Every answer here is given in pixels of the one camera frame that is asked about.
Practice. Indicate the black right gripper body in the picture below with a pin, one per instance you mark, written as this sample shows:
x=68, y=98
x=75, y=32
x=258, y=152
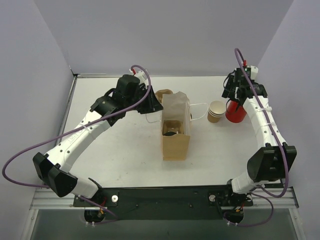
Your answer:
x=240, y=93

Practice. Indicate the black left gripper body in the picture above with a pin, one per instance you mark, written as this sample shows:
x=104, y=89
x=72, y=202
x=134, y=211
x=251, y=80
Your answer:
x=148, y=104

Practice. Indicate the brown paper bag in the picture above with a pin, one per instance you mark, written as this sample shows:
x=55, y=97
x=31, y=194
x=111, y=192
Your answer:
x=176, y=106

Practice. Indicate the black plastic cup lid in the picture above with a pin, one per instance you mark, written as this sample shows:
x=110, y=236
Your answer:
x=170, y=133

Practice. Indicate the brown pulp cup carrier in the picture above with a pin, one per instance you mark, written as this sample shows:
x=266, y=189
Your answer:
x=159, y=94
x=173, y=125

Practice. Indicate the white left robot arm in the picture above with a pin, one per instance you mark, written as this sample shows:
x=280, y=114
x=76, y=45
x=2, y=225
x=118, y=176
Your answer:
x=54, y=167

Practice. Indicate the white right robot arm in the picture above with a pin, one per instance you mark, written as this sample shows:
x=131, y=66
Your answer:
x=274, y=157

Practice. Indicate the red straw holder cup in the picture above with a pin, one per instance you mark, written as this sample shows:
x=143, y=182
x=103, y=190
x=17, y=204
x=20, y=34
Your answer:
x=234, y=112

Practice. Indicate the stacked brown paper cups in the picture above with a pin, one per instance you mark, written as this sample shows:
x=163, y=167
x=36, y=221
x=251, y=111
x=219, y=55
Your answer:
x=216, y=110

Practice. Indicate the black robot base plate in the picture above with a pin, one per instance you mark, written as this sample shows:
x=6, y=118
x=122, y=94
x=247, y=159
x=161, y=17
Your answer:
x=202, y=202

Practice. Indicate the aluminium rail frame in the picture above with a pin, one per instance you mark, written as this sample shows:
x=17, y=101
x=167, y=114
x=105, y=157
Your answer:
x=45, y=199

